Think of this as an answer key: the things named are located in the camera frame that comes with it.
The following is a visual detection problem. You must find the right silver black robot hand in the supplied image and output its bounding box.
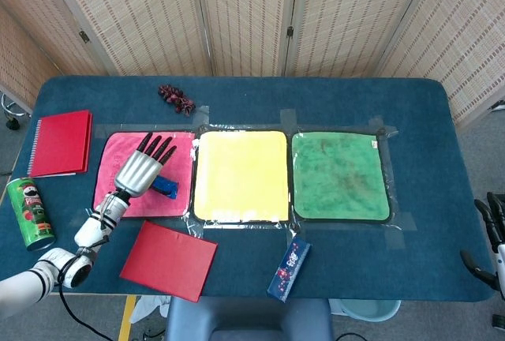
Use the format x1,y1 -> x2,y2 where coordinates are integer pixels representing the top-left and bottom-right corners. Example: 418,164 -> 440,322
460,192 -> 505,290

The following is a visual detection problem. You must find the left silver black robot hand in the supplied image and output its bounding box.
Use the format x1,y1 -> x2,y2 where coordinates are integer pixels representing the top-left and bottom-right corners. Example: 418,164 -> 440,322
113,132 -> 178,199

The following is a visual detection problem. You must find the blue snack packet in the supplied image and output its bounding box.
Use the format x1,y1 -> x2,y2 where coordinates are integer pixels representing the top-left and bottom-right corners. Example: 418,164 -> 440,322
151,175 -> 179,200

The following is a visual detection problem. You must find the pink cloth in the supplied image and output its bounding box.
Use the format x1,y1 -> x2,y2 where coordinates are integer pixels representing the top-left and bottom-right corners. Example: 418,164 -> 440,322
92,130 -> 197,219

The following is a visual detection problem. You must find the yellow cloth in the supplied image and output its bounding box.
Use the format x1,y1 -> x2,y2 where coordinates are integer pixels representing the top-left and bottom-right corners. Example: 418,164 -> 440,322
192,129 -> 292,223

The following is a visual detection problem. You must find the green cloth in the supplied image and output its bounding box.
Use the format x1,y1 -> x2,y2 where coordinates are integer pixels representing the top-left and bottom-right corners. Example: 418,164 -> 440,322
290,130 -> 392,223

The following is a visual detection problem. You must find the clear tape strip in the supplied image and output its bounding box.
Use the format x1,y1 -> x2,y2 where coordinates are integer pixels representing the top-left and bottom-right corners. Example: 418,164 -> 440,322
69,208 -> 98,228
279,108 -> 298,131
192,104 -> 211,129
383,214 -> 417,249
368,114 -> 398,137

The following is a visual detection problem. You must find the red spiral notebook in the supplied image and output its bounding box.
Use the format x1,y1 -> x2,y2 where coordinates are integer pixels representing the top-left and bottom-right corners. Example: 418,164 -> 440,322
26,110 -> 94,178

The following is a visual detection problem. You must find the dark red grape bunch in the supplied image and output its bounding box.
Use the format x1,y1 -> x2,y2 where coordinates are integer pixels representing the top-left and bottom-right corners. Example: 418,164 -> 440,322
158,84 -> 197,115

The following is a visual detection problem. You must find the red flat folder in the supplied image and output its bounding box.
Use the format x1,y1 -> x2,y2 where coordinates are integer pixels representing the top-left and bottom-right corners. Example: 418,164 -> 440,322
118,220 -> 219,303

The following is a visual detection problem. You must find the green Pringles can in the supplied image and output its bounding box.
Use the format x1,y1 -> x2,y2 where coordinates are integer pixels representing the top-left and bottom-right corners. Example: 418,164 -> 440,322
6,177 -> 56,252

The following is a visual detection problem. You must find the white crumpled cloth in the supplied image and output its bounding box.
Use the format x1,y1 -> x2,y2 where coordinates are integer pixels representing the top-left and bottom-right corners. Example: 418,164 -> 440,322
129,295 -> 173,324

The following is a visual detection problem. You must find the blue felt table cover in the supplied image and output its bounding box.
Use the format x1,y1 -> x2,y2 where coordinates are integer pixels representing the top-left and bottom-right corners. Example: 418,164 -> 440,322
0,76 -> 494,303

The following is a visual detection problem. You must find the light blue bucket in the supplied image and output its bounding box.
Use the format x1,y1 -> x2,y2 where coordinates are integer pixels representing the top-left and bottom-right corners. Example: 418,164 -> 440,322
339,299 -> 402,323

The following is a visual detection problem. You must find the chrome stool base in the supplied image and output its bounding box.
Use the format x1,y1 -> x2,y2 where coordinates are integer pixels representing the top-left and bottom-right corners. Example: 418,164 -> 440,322
0,93 -> 32,131

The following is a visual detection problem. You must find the woven folding screen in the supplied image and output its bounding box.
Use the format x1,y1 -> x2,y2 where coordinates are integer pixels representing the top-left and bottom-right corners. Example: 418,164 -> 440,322
0,0 -> 505,129

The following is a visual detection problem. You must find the dark blue long box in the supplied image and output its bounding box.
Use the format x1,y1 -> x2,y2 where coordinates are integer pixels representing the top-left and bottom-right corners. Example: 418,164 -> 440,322
267,236 -> 312,303

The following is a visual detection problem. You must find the blue-grey chair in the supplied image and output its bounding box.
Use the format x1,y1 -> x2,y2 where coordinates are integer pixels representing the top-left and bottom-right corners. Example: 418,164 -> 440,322
165,296 -> 335,341

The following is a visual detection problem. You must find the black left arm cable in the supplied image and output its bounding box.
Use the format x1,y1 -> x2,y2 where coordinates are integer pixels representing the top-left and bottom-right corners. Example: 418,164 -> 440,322
58,273 -> 115,341

